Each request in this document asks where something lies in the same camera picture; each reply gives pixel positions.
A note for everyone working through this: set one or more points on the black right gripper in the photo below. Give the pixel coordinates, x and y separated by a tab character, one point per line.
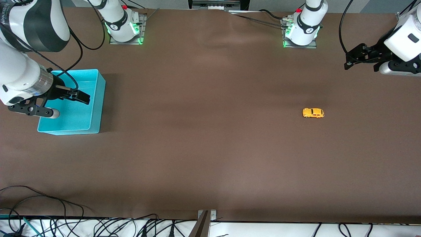
57	91

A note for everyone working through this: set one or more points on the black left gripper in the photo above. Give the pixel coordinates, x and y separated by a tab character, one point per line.
374	53

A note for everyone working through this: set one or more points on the yellow beetle toy car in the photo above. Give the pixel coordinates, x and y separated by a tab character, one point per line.
312	113

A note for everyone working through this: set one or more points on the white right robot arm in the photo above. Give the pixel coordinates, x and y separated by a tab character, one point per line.
19	72

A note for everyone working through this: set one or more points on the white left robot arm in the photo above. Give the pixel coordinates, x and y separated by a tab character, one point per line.
307	23

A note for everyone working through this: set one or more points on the turquoise plastic bin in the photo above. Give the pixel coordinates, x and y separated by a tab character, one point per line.
75	115

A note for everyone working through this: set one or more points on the brown table cover sheet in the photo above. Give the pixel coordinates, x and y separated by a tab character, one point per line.
210	131

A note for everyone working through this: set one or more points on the black power plug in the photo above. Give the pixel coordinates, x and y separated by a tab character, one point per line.
143	232
171	231

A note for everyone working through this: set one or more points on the aluminium corner bracket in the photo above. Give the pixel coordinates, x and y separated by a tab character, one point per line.
398	16

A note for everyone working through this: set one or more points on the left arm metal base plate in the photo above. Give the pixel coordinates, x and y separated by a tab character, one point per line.
299	46

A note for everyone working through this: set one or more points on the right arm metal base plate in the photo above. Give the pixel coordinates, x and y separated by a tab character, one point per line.
143	29

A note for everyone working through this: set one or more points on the silver metal mount bracket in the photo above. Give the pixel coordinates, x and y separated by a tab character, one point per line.
213	215

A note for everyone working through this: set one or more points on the dark camera pole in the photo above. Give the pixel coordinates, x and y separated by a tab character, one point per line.
201	227

